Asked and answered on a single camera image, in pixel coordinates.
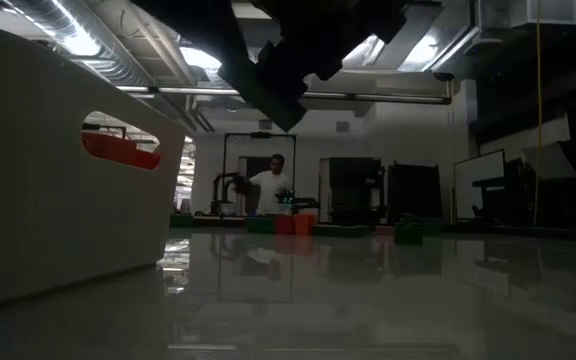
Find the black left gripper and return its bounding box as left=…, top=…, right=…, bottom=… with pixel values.
left=131, top=0, right=410, bottom=134

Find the red-orange studded brick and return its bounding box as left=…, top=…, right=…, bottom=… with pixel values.
left=81, top=130, right=162, bottom=171

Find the small orange block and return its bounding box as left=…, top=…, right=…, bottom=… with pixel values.
left=294, top=213, right=317, bottom=236

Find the green long block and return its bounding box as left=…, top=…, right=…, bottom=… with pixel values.
left=312, top=223, right=372, bottom=239

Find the white plastic bin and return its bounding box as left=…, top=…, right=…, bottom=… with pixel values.
left=0, top=19, right=189, bottom=309

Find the person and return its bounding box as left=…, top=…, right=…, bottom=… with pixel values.
left=240, top=153, right=294, bottom=217

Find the ceiling light tube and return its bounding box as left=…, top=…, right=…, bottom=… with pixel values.
left=117, top=85, right=453, bottom=106

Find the small red block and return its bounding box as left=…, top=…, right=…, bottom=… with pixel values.
left=274, top=214, right=297, bottom=236

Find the black cabinet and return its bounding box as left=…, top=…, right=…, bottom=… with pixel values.
left=327, top=157, right=384, bottom=224
left=386, top=162, right=443, bottom=224

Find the whiteboard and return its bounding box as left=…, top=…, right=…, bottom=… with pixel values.
left=453, top=148, right=507, bottom=221

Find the black gantry frame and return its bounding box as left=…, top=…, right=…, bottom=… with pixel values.
left=222, top=131, right=298, bottom=217

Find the silver ceiling duct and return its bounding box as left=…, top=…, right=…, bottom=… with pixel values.
left=12, top=0, right=154, bottom=87

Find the hanging yellow cable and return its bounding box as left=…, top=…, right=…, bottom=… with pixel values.
left=535, top=0, right=544, bottom=226

